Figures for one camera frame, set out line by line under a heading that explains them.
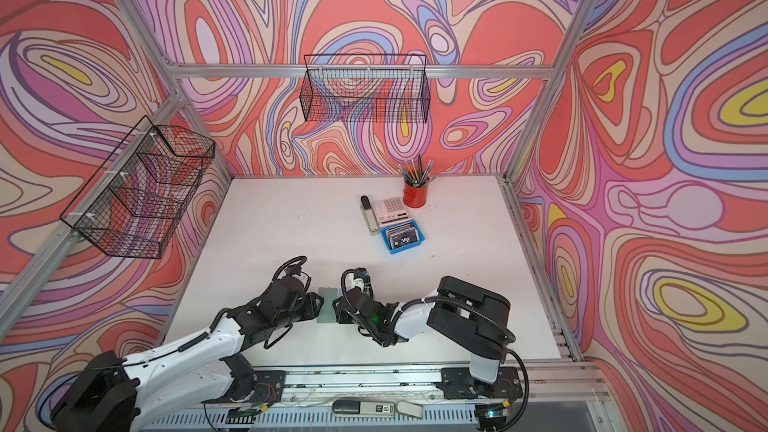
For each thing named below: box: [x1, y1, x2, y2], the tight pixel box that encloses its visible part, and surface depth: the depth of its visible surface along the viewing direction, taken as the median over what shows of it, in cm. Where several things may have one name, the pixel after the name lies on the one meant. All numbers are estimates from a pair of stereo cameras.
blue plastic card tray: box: [381, 220, 426, 255], surface depth 100 cm
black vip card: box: [389, 228, 419, 250], surface depth 100 cm
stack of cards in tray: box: [385, 221, 420, 250], surface depth 100 cm
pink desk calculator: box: [371, 196, 413, 227], surface depth 109 cm
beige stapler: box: [360, 194, 380, 236], surface depth 106 cm
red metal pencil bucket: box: [403, 183, 429, 208], surface depth 113 cm
